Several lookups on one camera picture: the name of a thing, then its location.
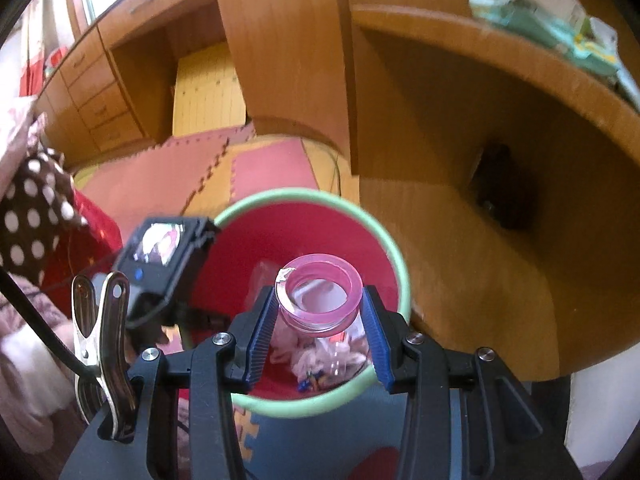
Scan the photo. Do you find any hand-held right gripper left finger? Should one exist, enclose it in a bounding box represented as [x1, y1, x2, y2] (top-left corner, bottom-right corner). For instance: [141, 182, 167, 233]
[142, 287, 281, 480]

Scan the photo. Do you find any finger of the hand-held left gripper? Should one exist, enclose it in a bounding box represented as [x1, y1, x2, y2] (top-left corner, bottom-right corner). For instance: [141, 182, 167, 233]
[170, 302, 236, 333]

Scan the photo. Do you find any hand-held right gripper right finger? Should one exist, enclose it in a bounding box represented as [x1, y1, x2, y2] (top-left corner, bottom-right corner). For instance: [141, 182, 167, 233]
[361, 285, 583, 480]

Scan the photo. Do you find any white plastic bag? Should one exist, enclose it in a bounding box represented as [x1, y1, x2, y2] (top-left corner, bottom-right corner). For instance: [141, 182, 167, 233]
[270, 327, 311, 366]

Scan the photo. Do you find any clear jar with pink rim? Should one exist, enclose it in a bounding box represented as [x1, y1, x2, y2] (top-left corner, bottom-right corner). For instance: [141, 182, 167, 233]
[274, 254, 373, 376]

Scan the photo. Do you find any wooden corner shelf unit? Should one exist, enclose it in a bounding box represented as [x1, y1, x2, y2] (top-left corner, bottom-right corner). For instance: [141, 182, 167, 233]
[332, 0, 640, 376]

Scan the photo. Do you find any red bin with green rim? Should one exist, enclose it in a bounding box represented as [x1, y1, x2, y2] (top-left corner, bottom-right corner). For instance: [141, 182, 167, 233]
[190, 187, 412, 420]

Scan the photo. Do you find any orange foam mat strip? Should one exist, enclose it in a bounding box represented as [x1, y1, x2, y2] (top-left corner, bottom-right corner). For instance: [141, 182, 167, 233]
[232, 402, 261, 461]

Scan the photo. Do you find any silver metal spring clamp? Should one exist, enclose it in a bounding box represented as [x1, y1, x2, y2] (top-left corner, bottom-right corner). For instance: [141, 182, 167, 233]
[71, 271, 138, 441]

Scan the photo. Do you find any large pink foam mat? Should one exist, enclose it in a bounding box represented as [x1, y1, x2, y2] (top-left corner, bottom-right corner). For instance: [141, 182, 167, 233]
[75, 125, 256, 221]

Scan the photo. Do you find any blue foam mat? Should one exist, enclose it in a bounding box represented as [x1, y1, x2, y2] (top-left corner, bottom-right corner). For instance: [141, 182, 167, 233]
[240, 380, 416, 480]

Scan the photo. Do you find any brown polka dot cloth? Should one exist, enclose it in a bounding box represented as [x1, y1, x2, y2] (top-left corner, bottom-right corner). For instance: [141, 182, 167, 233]
[0, 147, 88, 286]

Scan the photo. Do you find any small pink foam mat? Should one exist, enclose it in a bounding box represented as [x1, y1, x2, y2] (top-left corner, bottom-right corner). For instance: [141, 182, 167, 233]
[230, 137, 321, 206]

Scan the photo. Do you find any pink fluffy cloth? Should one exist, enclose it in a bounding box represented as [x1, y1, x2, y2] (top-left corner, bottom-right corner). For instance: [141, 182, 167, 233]
[0, 280, 76, 453]

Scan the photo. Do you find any yellow gridded mat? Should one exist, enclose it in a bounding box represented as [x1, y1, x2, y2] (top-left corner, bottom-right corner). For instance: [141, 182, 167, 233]
[171, 42, 248, 137]

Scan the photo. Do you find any pink floral pillow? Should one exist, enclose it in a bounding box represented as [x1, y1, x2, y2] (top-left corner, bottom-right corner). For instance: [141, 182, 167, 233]
[0, 95, 48, 191]

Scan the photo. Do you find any black pouch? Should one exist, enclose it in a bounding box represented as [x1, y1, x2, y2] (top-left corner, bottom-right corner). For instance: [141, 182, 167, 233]
[467, 142, 533, 231]

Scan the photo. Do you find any red box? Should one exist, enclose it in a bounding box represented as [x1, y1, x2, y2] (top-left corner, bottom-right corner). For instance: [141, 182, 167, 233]
[20, 45, 68, 96]

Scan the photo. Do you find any tall wooden cabinet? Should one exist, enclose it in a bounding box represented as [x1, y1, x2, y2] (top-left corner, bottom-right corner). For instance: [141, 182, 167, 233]
[210, 0, 361, 156]

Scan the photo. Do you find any wooden desk with drawers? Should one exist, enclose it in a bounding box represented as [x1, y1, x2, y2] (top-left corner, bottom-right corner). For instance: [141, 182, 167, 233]
[30, 0, 226, 161]

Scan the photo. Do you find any teal patterned packet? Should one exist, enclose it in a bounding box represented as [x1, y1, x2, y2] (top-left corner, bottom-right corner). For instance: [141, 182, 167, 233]
[469, 0, 623, 76]

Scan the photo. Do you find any green and white box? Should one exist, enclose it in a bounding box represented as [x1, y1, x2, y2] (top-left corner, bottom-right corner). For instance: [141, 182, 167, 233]
[542, 0, 593, 36]

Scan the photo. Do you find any black cable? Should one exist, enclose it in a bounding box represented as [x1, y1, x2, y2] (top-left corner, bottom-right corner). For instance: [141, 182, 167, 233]
[0, 265, 101, 386]

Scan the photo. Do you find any thin grey cable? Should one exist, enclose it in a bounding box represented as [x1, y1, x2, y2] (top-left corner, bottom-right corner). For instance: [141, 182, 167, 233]
[327, 147, 346, 196]

